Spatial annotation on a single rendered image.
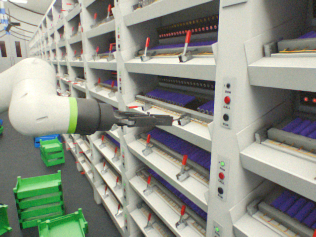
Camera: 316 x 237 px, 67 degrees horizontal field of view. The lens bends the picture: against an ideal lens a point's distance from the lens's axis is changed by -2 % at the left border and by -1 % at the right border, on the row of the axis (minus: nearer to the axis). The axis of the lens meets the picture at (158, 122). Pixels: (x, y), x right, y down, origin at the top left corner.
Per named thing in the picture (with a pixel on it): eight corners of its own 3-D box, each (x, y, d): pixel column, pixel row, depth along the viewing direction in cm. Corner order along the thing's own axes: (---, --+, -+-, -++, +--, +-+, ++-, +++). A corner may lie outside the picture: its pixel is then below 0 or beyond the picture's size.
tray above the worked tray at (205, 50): (219, 81, 61) (208, 26, 55) (127, 71, 112) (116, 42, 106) (270, 54, 68) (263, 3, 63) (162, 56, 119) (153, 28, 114)
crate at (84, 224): (41, 249, 150) (39, 238, 148) (38, 229, 167) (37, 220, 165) (88, 232, 165) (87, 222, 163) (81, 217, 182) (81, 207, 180)
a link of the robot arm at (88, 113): (79, 96, 55) (71, 92, 63) (74, 144, 57) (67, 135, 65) (104, 98, 58) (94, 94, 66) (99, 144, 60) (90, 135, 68)
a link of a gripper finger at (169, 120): (152, 114, 71) (153, 115, 71) (172, 116, 75) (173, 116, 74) (151, 124, 72) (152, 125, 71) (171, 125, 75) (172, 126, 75)
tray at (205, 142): (215, 154, 66) (208, 125, 62) (128, 113, 117) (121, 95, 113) (262, 121, 73) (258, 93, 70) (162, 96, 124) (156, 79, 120)
